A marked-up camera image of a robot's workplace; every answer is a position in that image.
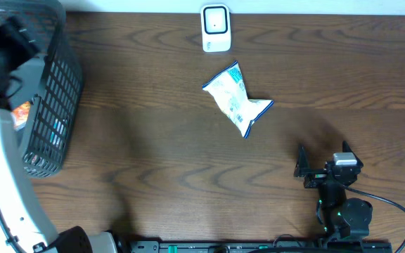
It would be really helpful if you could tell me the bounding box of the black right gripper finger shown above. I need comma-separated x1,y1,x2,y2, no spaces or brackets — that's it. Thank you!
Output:
342,141,353,153
293,145,310,177

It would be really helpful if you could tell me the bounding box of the orange snack packet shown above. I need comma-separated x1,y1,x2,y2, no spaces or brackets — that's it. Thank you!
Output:
11,101,31,131

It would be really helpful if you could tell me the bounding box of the white blue snack bag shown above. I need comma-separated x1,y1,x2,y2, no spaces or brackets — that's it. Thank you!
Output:
202,60,274,138

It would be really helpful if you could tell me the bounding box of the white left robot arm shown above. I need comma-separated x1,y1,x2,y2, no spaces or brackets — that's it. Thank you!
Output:
0,1,128,252

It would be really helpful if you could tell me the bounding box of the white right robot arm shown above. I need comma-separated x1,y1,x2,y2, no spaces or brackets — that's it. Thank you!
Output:
294,141,373,245

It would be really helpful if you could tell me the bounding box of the grey plastic mesh basket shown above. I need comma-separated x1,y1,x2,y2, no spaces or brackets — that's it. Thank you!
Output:
0,0,84,178

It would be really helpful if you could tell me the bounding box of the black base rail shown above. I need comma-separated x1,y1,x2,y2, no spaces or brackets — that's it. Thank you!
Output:
129,238,392,253

